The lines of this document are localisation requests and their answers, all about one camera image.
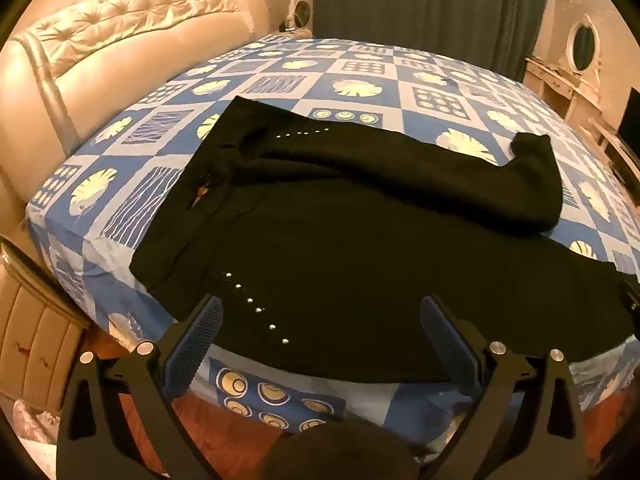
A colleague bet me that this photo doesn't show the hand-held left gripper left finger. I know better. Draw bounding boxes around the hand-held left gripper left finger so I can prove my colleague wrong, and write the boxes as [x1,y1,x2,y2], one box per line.
[56,295,224,480]

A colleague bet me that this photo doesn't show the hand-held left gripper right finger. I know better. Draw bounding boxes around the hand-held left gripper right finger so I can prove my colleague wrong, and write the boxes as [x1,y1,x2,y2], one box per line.
[420,295,587,480]

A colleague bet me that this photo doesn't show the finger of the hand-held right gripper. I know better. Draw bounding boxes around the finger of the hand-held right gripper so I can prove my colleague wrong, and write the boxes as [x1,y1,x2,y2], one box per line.
[620,276,640,312]

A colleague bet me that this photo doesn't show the black pants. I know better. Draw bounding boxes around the black pants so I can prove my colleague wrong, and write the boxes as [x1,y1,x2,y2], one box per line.
[131,96,640,383]

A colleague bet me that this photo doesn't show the cream bedside cabinet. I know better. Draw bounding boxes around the cream bedside cabinet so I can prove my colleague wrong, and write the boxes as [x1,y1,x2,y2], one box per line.
[0,245,87,411]

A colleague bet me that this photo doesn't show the black television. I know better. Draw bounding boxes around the black television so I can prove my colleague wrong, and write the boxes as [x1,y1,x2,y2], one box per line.
[617,87,640,157]

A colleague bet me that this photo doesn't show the cream vanity table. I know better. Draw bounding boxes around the cream vanity table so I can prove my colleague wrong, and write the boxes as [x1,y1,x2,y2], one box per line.
[524,55,608,133]

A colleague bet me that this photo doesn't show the oval vanity mirror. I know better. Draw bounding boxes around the oval vanity mirror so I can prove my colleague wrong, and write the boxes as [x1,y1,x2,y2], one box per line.
[566,14,601,78]

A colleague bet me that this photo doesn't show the cream tufted headboard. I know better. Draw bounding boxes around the cream tufted headboard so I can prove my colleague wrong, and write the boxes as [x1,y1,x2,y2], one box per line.
[0,0,271,243]

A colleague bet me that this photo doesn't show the blue patterned bed sheet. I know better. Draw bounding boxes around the blue patterned bed sheet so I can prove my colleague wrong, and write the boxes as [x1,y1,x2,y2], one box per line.
[25,34,640,448]

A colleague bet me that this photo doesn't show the dark green curtain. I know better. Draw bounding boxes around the dark green curtain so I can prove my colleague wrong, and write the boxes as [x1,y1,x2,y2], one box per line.
[312,0,551,83]

